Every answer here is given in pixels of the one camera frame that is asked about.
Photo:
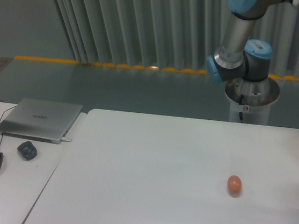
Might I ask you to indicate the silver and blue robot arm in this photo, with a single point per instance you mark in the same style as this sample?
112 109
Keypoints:
243 62

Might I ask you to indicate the white usb plug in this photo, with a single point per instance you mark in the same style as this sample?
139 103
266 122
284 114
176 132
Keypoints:
66 140

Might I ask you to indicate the brown egg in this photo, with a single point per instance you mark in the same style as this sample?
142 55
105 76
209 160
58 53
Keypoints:
234 185

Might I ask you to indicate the silver closed laptop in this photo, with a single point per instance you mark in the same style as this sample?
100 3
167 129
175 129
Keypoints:
40 120

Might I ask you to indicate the small black plastic holder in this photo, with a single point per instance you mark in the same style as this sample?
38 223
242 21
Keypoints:
27 150

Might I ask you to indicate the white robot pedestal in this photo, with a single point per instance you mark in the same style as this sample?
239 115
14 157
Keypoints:
250 107

